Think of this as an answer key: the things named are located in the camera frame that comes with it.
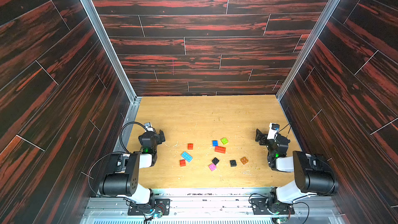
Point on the orange square lego brick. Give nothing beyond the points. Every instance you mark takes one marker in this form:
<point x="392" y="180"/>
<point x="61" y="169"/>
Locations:
<point x="244" y="160"/>

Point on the pink square lego brick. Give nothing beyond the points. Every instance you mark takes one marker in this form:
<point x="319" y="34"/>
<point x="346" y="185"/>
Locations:
<point x="212" y="167"/>

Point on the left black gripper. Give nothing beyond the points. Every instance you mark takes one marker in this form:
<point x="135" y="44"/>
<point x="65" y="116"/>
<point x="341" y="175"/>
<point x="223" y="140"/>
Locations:
<point x="158" y="137"/>

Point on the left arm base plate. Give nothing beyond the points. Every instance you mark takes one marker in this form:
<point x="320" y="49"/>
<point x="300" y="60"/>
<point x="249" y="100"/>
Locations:
<point x="149" y="207"/>

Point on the right aluminium corner post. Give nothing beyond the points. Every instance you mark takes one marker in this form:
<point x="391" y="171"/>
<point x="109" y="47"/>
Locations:
<point x="329" y="9"/>

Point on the aluminium front rail frame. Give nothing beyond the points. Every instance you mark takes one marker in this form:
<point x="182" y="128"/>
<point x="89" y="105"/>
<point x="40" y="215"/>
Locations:
<point x="212" y="206"/>

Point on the aluminium corner post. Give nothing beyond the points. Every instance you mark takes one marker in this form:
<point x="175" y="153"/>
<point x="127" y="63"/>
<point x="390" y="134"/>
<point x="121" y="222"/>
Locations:
<point x="329" y="9"/>
<point x="109" y="49"/>

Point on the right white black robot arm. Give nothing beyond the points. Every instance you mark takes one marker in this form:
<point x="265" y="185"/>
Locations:
<point x="313" y="176"/>

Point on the light blue long lego brick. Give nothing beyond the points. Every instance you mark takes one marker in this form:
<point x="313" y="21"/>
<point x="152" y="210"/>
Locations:
<point x="186" y="156"/>

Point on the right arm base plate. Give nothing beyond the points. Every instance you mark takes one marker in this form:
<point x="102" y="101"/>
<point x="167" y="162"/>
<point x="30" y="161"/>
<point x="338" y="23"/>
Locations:
<point x="263" y="206"/>

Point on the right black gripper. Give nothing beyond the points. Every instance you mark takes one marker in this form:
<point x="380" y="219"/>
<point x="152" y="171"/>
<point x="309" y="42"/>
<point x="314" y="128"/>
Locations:
<point x="263" y="138"/>

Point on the left aluminium corner post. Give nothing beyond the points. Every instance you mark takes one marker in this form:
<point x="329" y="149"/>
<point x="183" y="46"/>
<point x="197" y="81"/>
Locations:
<point x="109" y="49"/>

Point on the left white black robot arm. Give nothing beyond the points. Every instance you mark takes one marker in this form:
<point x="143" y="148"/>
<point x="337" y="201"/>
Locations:
<point x="122" y="172"/>

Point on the black square lego brick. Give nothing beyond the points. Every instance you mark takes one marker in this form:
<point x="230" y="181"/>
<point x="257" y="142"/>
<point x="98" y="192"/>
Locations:
<point x="215" y="161"/>
<point x="233" y="163"/>

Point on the long red lego brick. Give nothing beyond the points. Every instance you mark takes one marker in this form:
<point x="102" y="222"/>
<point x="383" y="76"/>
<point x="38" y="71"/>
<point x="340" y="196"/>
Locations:
<point x="220" y="149"/>

